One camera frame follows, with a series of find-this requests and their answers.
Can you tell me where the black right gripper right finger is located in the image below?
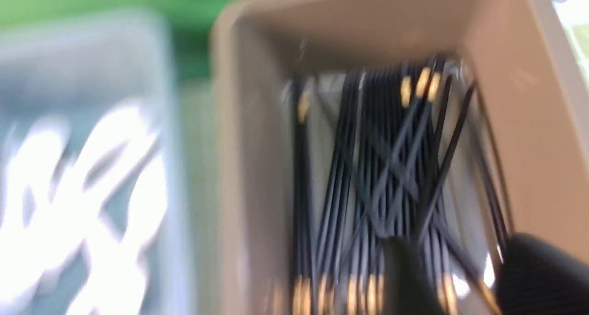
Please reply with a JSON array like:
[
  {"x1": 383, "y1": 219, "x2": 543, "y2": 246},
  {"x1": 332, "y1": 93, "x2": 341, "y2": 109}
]
[{"x1": 495, "y1": 234, "x2": 589, "y2": 315}]

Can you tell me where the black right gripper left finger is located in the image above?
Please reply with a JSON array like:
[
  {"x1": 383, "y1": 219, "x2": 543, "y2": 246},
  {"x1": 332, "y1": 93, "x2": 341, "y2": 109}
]
[{"x1": 381, "y1": 237, "x2": 444, "y2": 315}]

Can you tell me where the bundle of black chopsticks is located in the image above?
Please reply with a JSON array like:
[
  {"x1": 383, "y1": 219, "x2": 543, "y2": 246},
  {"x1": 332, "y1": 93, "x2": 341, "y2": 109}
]
[{"x1": 288, "y1": 53, "x2": 503, "y2": 315}]

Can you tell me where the brown plastic bin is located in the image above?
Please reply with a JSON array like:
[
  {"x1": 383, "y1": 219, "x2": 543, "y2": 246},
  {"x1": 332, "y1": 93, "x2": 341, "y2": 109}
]
[{"x1": 212, "y1": 0, "x2": 588, "y2": 315}]

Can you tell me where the green checkered table mat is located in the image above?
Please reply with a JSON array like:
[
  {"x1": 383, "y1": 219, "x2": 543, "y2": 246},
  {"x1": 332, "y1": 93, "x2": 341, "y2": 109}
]
[{"x1": 553, "y1": 0, "x2": 589, "y2": 78}]

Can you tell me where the white ceramic spoon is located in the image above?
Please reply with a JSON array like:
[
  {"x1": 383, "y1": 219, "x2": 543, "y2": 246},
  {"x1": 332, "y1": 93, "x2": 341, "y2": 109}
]
[{"x1": 1, "y1": 101, "x2": 168, "y2": 315}]

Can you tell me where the teal plastic bin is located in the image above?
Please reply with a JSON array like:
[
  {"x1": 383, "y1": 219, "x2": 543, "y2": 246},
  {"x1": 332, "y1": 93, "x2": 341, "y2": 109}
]
[{"x1": 0, "y1": 10, "x2": 197, "y2": 315}]

